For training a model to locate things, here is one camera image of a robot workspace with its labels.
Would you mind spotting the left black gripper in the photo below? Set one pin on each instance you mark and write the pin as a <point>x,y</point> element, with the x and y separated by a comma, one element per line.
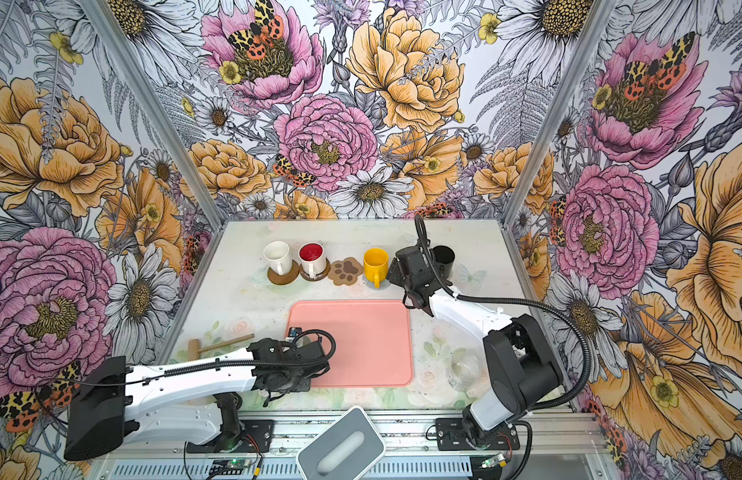
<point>301,385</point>

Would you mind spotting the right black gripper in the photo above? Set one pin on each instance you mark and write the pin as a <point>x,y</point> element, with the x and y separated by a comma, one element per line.
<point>395,272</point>

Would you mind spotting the black mug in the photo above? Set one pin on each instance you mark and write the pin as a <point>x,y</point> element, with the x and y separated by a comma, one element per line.
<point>444,258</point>

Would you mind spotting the yellow mug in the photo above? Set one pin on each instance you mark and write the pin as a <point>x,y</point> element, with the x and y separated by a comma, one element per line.
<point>376,264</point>

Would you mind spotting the brown paw print coaster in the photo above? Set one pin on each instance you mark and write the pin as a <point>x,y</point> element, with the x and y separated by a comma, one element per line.
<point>346,272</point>

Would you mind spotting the matte brown round coaster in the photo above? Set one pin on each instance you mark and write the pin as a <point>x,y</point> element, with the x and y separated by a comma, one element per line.
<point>285,279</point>

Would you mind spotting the glossy brown round coaster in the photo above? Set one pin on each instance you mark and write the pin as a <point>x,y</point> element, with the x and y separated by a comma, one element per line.
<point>319,276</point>

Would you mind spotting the white mug red inside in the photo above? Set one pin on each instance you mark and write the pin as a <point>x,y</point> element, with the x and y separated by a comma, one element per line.
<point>312,257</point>

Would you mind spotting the white mug off tray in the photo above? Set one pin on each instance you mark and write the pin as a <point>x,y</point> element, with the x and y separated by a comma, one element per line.
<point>278,256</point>

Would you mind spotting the grey blue round coaster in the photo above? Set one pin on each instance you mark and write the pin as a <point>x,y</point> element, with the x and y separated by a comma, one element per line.
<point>384,284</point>

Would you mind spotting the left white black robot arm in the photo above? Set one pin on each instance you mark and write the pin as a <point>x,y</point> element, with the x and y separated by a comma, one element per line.
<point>195,401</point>

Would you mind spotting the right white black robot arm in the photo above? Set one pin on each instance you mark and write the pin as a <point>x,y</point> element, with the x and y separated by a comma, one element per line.
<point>521,364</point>

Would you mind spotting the clear glass cup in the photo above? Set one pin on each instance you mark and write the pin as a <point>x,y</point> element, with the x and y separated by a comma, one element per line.
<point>464,369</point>

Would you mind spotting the pink rectangular tray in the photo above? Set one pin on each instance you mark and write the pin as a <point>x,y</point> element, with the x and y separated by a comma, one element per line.
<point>373,337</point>

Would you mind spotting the small wooden mallet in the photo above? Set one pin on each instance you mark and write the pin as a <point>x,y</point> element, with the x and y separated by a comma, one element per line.
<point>195,349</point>

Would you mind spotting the green circuit board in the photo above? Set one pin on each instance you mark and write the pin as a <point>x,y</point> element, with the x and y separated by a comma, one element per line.
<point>227,467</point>

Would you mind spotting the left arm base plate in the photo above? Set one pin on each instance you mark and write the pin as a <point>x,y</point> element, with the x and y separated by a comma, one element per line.
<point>246,436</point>

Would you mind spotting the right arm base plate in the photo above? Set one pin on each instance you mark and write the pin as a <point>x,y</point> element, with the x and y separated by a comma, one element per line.
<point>453,434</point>

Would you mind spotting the aluminium front rail frame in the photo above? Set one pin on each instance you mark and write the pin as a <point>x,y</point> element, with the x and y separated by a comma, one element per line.
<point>554,444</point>

